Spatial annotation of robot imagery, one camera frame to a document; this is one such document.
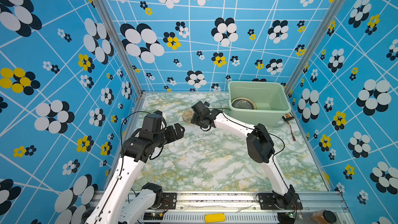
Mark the light green plastic bin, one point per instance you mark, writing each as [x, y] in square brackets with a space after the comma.
[269, 98]

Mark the small black orange device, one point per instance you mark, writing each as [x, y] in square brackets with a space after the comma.
[287, 117]

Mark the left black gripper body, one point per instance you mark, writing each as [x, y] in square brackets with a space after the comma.
[165, 136]

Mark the yellow tag on rail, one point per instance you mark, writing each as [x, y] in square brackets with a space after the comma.
[214, 218]

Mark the greenish clear glass plate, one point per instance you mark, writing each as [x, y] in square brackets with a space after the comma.
[243, 103]

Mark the brown jar black lid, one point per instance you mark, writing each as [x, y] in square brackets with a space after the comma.
[323, 217]

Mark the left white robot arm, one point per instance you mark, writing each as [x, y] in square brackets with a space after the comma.
[135, 152]

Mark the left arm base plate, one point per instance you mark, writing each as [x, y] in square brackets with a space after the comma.
[168, 199]

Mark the brownish clear glass plate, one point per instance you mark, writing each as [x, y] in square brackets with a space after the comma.
[187, 115]

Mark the aluminium front rail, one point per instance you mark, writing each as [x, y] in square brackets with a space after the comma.
[242, 208]

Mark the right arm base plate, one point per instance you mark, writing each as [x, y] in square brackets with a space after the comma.
[267, 201]

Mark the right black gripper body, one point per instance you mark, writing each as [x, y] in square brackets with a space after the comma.
[198, 121]

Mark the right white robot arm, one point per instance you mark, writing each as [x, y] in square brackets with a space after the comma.
[260, 148]

